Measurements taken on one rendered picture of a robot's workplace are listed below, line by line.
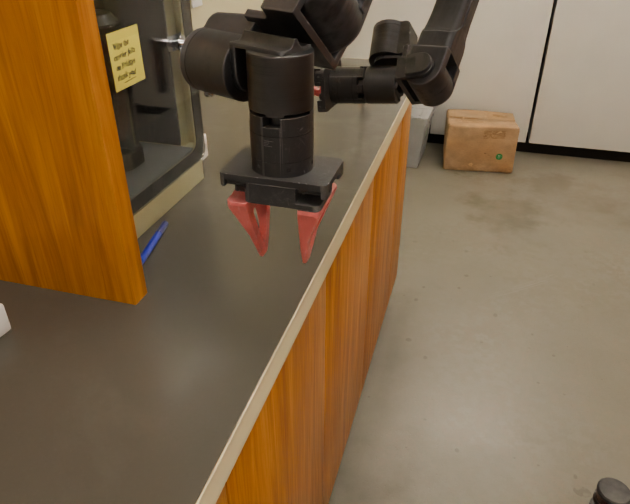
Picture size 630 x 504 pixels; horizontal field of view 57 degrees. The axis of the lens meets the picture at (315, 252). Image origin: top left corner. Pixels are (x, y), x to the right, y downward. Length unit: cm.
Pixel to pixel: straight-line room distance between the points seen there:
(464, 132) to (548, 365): 172
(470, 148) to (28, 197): 301
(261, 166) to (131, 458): 31
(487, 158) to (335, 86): 272
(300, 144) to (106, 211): 32
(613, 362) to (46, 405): 197
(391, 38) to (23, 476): 75
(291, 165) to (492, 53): 333
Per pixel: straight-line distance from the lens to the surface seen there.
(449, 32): 92
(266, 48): 50
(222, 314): 76
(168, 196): 103
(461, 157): 359
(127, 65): 88
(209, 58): 54
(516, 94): 386
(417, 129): 350
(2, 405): 72
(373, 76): 92
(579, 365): 227
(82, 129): 71
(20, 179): 80
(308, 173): 52
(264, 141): 51
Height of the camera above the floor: 140
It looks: 31 degrees down
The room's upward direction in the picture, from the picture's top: straight up
